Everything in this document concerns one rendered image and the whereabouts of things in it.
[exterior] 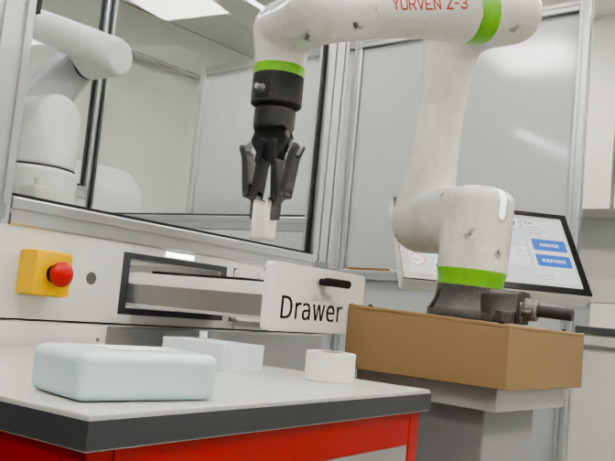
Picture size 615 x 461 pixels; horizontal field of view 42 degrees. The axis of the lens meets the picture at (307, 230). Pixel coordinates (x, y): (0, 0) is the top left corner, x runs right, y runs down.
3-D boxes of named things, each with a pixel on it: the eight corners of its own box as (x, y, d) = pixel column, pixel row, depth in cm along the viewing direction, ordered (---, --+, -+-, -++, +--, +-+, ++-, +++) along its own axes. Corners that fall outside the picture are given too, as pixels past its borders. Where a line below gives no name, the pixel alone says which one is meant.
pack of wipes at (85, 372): (161, 388, 84) (167, 345, 85) (217, 401, 77) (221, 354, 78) (26, 388, 74) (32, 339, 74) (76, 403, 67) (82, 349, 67)
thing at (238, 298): (348, 326, 148) (350, 293, 148) (265, 320, 127) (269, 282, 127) (188, 309, 170) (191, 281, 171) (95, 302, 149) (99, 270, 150)
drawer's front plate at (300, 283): (361, 335, 148) (365, 275, 149) (267, 330, 124) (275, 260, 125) (352, 334, 149) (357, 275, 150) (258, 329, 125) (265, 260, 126)
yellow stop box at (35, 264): (71, 298, 128) (77, 253, 129) (34, 294, 122) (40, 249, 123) (51, 295, 131) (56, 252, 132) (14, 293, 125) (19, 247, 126)
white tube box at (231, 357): (262, 371, 116) (264, 346, 116) (222, 372, 109) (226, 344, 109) (199, 362, 123) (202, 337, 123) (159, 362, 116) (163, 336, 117)
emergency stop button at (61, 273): (74, 288, 126) (77, 262, 126) (53, 286, 122) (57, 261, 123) (61, 287, 127) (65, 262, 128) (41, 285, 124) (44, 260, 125)
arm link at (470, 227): (464, 287, 160) (474, 194, 161) (521, 292, 146) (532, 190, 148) (412, 280, 153) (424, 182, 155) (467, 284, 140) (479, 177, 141)
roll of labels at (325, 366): (305, 380, 108) (307, 350, 109) (302, 376, 115) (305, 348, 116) (356, 385, 109) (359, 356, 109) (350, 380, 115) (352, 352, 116)
